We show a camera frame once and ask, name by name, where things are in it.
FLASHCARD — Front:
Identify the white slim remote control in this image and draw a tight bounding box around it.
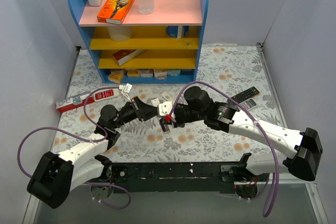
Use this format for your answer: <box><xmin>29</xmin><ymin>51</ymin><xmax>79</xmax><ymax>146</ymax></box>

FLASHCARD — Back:
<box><xmin>151</xmin><ymin>98</ymin><xmax>160</xmax><ymax>106</ymax></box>

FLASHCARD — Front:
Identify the white remote battery cover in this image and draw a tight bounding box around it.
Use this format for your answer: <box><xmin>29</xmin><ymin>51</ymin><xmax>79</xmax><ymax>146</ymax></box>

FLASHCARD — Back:
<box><xmin>161</xmin><ymin>92</ymin><xmax>173</xmax><ymax>102</ymax></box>

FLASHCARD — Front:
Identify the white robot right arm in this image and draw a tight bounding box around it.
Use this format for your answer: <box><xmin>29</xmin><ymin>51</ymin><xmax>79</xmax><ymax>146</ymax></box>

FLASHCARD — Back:
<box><xmin>158</xmin><ymin>82</ymin><xmax>323</xmax><ymax>182</ymax></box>

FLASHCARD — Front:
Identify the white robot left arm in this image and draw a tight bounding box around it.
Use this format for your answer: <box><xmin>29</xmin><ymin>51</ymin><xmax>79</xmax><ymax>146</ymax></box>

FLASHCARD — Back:
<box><xmin>27</xmin><ymin>97</ymin><xmax>160</xmax><ymax>209</ymax></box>

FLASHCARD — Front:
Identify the red white calculator remote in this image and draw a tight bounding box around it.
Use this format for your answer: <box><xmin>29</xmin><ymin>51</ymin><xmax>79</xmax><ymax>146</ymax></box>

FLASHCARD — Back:
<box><xmin>93</xmin><ymin>89</ymin><xmax>120</xmax><ymax>102</ymax></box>

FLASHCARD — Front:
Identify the grey ac remote control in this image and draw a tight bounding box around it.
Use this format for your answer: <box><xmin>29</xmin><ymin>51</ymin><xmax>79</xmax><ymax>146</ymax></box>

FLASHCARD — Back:
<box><xmin>240</xmin><ymin>99</ymin><xmax>257</xmax><ymax>111</ymax></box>

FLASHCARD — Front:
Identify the black tv remote control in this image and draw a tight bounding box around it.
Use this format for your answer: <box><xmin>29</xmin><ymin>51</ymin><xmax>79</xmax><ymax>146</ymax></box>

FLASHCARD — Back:
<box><xmin>232</xmin><ymin>86</ymin><xmax>260</xmax><ymax>103</ymax></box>

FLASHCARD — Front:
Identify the red white box on shelf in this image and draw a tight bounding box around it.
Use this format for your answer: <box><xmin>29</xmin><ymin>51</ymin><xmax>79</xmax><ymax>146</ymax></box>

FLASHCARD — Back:
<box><xmin>112</xmin><ymin>49</ymin><xmax>146</xmax><ymax>66</ymax></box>

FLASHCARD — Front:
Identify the blue wooden shelf unit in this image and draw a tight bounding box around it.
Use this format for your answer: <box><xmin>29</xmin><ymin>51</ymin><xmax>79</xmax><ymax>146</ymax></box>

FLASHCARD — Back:
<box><xmin>67</xmin><ymin>0</ymin><xmax>209</xmax><ymax>84</ymax></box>

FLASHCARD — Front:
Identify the red white toothpaste box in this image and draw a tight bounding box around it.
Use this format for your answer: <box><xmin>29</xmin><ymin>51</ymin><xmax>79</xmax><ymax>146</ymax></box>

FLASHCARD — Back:
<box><xmin>56</xmin><ymin>92</ymin><xmax>95</xmax><ymax>113</ymax></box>

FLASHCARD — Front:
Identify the white cup on shelf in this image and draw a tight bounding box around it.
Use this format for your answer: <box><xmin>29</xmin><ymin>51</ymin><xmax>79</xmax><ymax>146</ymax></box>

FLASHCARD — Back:
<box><xmin>108</xmin><ymin>26</ymin><xmax>133</xmax><ymax>42</ymax></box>

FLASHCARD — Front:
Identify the blue white can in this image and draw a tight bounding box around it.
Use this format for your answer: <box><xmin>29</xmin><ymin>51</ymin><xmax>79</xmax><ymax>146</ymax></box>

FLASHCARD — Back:
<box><xmin>165</xmin><ymin>26</ymin><xmax>189</xmax><ymax>39</ymax></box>

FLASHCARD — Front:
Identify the orange razor box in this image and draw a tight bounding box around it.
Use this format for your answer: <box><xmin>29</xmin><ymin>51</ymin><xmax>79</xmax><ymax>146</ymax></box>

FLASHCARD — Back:
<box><xmin>97</xmin><ymin>0</ymin><xmax>134</xmax><ymax>25</ymax></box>

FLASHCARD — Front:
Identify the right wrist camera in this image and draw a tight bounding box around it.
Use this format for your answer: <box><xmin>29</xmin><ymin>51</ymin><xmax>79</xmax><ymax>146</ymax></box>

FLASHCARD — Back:
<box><xmin>157</xmin><ymin>101</ymin><xmax>173</xmax><ymax>122</ymax></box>

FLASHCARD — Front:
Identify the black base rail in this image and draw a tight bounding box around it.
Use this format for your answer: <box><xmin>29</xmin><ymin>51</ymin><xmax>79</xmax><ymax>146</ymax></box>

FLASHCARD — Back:
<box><xmin>90</xmin><ymin>153</ymin><xmax>268</xmax><ymax>195</ymax></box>

